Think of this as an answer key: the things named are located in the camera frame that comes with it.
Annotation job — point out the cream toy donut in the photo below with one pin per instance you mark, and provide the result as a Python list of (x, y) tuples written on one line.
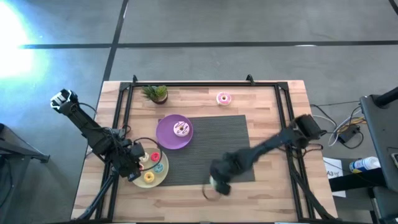
[(213, 181)]

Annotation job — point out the yellow toy donut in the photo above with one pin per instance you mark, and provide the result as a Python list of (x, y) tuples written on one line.
[(149, 177)]

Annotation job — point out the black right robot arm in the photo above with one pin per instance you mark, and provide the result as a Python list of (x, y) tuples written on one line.
[(280, 140)]

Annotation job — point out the purple round plate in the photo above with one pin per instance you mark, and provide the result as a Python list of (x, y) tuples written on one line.
[(169, 137)]

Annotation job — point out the white paper sheet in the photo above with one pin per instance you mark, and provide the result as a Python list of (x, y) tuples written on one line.
[(334, 177)]

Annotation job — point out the blue toy donut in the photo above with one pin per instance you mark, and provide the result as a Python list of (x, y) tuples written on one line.
[(158, 168)]

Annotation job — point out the small white toy donut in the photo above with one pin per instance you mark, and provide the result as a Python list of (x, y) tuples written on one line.
[(145, 157)]

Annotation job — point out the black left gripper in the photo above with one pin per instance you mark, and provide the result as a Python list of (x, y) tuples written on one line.
[(132, 158)]

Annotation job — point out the black aluminium table frame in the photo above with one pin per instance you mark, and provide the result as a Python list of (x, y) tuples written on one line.
[(202, 84)]

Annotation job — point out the grey woven placemat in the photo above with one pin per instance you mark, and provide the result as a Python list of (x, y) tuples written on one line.
[(217, 140)]

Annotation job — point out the white and purple toy donut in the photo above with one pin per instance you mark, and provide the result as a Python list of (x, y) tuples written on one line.
[(178, 132)]

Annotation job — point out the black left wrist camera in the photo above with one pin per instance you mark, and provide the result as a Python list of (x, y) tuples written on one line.
[(133, 176)]

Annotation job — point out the dark side table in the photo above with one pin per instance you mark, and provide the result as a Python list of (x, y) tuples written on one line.
[(12, 146)]

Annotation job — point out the grey cart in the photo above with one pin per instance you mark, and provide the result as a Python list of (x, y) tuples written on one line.
[(382, 130)]

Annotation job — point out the red toy donut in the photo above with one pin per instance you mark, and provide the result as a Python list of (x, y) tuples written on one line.
[(155, 156)]

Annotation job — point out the white spray bottle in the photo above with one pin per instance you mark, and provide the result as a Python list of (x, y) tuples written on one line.
[(365, 164)]

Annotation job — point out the black power adapter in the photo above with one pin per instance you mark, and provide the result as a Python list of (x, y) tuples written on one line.
[(349, 133)]

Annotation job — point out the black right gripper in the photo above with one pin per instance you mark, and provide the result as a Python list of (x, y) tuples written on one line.
[(228, 166)]

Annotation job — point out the pink frosted toy donut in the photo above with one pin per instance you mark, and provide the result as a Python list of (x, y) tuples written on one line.
[(224, 96)]

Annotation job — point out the green potted succulent plant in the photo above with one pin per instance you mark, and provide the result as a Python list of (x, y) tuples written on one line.
[(155, 92)]

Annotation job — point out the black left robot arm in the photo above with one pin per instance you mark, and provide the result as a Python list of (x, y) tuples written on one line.
[(87, 124)]

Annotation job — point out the cream bowl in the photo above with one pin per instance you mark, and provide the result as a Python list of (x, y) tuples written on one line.
[(155, 179)]

